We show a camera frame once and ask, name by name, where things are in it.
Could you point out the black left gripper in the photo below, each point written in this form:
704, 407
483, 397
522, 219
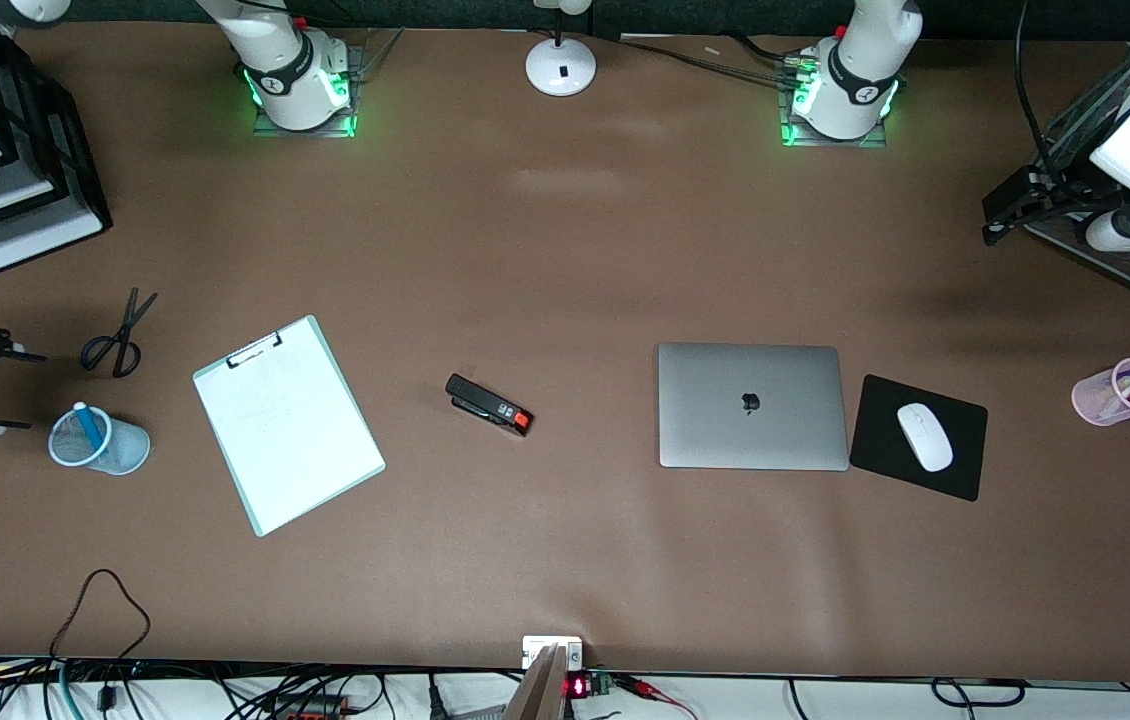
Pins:
1058, 195

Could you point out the blue marker pen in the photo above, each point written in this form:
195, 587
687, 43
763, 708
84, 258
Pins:
89, 425

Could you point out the silver grey laptop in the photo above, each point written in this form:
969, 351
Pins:
750, 405

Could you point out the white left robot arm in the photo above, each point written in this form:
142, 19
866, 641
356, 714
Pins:
850, 90

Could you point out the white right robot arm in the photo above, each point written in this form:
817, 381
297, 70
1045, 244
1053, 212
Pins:
290, 70

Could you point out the black scissors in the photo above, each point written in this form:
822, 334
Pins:
121, 345

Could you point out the blue mesh pen cup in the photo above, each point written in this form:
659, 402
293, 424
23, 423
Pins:
120, 452

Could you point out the pink mesh pen cup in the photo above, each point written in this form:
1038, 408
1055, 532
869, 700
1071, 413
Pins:
1095, 398

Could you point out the black stacked document tray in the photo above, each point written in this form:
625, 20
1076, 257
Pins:
55, 170

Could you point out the white computer mouse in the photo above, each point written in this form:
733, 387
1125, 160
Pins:
925, 438

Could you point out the black mouse pad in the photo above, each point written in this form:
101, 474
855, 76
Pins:
875, 440

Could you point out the white paper clipboard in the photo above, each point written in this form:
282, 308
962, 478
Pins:
305, 450

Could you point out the white round stand base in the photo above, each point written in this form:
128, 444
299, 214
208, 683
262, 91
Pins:
561, 68

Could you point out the black stapler with red end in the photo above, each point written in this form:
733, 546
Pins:
485, 402

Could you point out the small white box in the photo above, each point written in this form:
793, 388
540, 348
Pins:
537, 648

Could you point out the circuit board with red display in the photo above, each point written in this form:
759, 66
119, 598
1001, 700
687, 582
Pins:
593, 685

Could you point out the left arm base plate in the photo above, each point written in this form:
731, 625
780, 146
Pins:
790, 135

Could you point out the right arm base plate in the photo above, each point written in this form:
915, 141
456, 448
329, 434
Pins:
357, 90

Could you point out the grey slanted post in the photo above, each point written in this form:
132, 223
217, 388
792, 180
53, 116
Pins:
540, 690

